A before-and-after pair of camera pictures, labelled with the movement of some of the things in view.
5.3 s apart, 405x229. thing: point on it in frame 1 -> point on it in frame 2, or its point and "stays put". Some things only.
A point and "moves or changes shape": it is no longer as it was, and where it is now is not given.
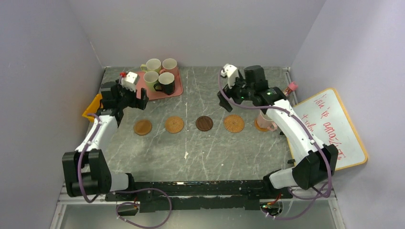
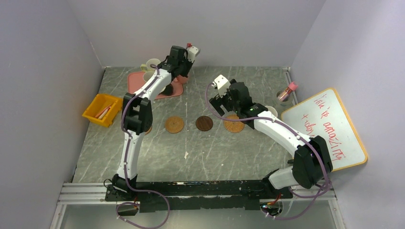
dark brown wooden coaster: (204, 123) stays put
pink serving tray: (153, 94) stays put
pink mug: (170, 65) moves or changes shape
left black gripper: (136, 103) -> (190, 65)
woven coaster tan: (174, 124) stays put
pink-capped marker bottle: (292, 86) stays put
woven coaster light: (234, 123) stays put
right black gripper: (230, 92) -> (216, 104)
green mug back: (152, 65) stays put
